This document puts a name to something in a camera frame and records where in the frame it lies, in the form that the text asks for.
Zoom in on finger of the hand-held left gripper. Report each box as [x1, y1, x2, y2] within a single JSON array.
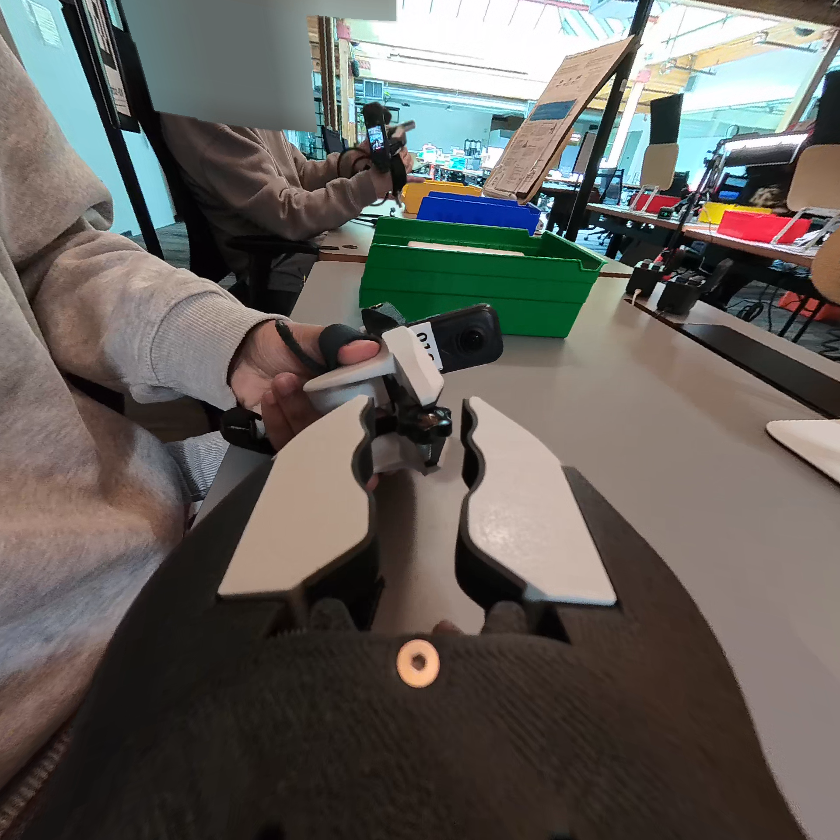
[[382, 325, 443, 408], [371, 432, 448, 477]]

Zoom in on black battery charger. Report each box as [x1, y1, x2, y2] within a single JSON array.
[[626, 260, 667, 296], [656, 274, 706, 316]]

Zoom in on cardboard sheet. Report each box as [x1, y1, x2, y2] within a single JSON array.
[[482, 34, 641, 204]]

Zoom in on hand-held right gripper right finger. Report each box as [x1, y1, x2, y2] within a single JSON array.
[[454, 395, 619, 608]]

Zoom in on red plastic bin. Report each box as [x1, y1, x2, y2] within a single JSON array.
[[717, 210, 813, 245]]

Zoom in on wooden backing board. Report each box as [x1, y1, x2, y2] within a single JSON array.
[[810, 226, 840, 306]]

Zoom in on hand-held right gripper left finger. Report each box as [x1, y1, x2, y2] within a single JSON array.
[[217, 394, 385, 605]]

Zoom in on black office chair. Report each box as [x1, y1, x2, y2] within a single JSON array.
[[138, 112, 339, 312]]

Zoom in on large beige backing board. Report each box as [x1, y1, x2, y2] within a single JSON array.
[[786, 143, 840, 212]]

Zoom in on person's striped light trousers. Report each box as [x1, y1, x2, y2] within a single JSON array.
[[164, 430, 232, 509]]

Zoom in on small beige backing board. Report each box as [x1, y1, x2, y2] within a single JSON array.
[[640, 141, 680, 193]]

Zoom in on white light bar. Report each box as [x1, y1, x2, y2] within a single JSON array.
[[722, 131, 808, 149]]

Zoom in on black knob thumbscrew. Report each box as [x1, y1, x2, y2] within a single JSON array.
[[392, 404, 455, 463]]

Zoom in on blue plastic bin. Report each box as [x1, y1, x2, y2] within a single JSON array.
[[416, 192, 542, 236]]

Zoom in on large black panel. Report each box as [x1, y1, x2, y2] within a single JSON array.
[[814, 79, 840, 148]]

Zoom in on black steel post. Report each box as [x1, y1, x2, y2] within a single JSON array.
[[564, 0, 654, 242]]

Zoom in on white flat board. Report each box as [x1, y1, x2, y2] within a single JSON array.
[[407, 240, 526, 258]]

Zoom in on person's left hand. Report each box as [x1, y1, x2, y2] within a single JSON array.
[[228, 318, 383, 455]]

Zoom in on person's left forearm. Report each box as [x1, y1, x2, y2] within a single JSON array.
[[39, 249, 293, 421]]

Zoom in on green plastic bin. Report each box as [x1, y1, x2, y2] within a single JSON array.
[[359, 217, 606, 339]]

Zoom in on small black panel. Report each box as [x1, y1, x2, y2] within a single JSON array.
[[650, 93, 683, 147]]

